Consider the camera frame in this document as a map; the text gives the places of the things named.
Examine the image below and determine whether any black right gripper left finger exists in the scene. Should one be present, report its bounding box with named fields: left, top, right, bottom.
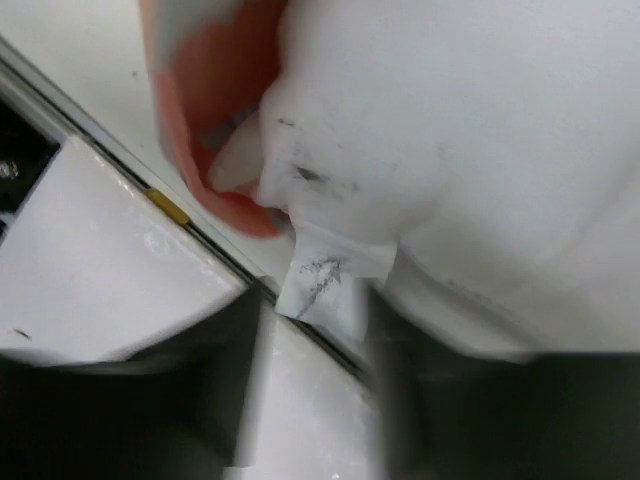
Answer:
left=1, top=284, right=262, bottom=479

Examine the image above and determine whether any orange grey checked pillowcase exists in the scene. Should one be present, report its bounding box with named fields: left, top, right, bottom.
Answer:
left=139, top=1, right=286, bottom=238

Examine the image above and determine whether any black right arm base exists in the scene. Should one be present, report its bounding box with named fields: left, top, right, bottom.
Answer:
left=0, top=99, right=60, bottom=239

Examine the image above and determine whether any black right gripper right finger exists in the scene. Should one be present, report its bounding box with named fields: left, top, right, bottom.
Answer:
left=365, top=287, right=639, bottom=479

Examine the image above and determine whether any aluminium table edge rail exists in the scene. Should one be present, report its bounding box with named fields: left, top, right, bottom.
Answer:
left=1, top=41, right=367, bottom=384

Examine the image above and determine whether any white pillow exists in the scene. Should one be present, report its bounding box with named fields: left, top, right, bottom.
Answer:
left=207, top=1, right=639, bottom=351

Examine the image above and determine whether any white pillow label tag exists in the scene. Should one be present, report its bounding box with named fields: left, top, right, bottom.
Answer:
left=275, top=220, right=397, bottom=343

